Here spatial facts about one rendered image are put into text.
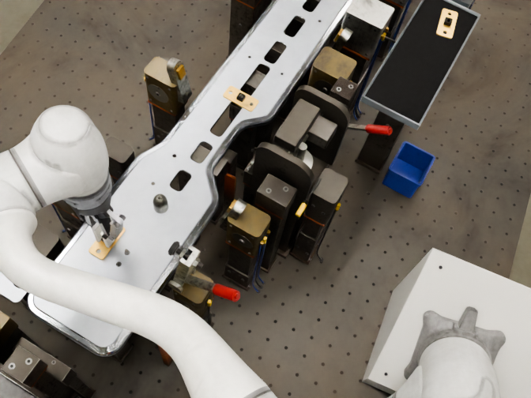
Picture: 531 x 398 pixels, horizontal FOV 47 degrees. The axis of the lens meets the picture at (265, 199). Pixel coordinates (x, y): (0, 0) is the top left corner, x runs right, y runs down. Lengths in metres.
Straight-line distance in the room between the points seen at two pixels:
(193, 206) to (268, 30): 0.53
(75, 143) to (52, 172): 0.06
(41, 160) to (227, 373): 0.41
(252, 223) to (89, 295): 0.49
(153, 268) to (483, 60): 1.32
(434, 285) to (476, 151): 0.64
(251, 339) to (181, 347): 0.76
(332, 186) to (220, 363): 0.61
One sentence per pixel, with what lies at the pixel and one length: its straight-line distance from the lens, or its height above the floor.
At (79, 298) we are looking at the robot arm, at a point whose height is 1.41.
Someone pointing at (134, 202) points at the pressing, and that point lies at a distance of 1.37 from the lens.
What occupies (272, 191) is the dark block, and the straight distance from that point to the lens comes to 1.24.
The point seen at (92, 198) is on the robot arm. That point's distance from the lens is 1.06.
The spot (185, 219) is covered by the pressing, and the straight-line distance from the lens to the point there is 1.34.
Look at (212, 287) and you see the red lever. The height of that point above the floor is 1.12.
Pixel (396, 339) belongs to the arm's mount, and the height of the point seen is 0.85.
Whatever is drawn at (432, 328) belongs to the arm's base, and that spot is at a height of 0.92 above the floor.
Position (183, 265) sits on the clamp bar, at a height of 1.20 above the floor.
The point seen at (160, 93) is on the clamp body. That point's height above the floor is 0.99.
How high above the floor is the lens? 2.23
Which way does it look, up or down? 64 degrees down
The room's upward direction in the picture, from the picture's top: 11 degrees clockwise
